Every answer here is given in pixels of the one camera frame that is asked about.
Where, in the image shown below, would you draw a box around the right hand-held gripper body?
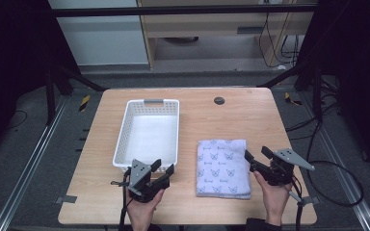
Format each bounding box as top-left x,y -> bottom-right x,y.
252,147 -> 316,188

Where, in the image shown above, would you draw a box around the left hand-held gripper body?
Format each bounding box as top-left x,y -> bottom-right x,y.
128,158 -> 172,204

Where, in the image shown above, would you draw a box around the lavender patterned towel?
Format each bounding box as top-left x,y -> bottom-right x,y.
195,138 -> 252,200

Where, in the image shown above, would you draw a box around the white perforated plastic basket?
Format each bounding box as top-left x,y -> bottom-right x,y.
112,98 -> 181,174

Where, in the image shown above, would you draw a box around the person's right hand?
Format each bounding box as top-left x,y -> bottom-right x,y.
252,171 -> 293,226

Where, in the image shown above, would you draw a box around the person's left hand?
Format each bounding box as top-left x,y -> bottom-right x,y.
126,189 -> 166,231

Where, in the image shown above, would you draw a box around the grey tape strip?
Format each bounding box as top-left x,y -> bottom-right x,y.
288,191 -> 321,207
55,194 -> 78,205

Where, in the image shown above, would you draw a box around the person's right dark sleeve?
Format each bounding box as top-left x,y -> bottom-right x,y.
245,218 -> 282,231

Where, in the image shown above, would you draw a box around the yellow black hazard tape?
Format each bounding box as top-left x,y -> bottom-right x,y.
283,91 -> 304,107
78,94 -> 92,113

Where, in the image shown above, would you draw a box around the black metal stand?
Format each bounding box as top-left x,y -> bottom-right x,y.
257,62 -> 325,123
43,62 -> 109,127

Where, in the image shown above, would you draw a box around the light wooden desk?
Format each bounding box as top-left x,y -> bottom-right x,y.
136,0 -> 319,69

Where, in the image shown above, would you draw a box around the white cabinet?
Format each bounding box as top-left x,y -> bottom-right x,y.
47,0 -> 150,66

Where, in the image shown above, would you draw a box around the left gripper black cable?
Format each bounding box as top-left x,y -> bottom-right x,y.
110,167 -> 133,231

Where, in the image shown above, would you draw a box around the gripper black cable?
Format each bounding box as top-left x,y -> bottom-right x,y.
290,174 -> 304,231
110,167 -> 133,231

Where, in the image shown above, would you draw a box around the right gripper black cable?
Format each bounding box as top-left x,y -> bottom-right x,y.
290,174 -> 304,231

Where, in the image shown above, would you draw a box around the aluminium floor rail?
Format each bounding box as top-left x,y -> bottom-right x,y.
300,90 -> 370,231
0,97 -> 68,231

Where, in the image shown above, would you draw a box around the black looped floor cable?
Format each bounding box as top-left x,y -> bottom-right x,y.
284,102 -> 366,208

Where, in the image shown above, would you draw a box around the hanging black cables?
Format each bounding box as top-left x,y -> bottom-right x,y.
257,0 -> 303,69

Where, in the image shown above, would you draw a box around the black horizontal frame bar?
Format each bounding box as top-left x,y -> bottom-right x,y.
48,4 -> 320,18

